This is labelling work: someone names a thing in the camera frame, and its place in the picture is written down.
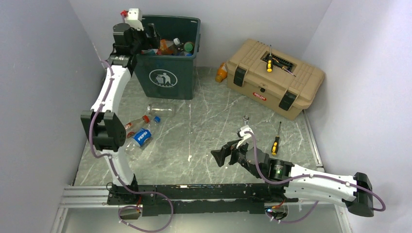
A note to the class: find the tan plastic toolbox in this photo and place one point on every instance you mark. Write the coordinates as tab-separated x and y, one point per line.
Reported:
278	90

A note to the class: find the silver open end wrench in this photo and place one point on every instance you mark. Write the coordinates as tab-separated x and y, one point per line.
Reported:
246	121

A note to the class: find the small red cap bottle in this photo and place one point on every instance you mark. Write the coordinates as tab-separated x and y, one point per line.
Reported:
136	124

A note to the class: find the pepsi bottle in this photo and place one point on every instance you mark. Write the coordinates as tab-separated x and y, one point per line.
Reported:
142	137

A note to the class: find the orange bottle behind toolbox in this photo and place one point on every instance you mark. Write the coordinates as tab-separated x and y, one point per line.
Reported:
221	73

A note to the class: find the dark green trash bin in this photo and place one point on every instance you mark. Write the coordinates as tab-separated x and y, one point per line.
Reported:
170	76

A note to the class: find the yellow black screwdriver on table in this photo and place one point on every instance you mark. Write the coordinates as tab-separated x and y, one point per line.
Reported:
275	146

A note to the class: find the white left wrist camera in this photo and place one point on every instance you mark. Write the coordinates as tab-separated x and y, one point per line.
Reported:
133	17

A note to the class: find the clear bottle near bin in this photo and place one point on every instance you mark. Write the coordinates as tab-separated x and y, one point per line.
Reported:
161	109

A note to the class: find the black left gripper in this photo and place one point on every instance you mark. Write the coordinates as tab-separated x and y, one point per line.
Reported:
153	42

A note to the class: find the yellow handled screwdriver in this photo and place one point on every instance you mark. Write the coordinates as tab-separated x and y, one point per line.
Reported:
269	66

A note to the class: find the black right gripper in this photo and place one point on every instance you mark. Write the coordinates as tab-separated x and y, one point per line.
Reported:
220	155

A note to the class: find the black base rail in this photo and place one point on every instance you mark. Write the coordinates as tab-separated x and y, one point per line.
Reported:
155	200

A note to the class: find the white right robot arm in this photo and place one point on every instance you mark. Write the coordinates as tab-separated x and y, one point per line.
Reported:
297	182

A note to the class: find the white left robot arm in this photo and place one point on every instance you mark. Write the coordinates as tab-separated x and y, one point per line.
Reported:
104	130

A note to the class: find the clear bottle red cap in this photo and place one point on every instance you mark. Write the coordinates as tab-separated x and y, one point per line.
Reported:
151	52

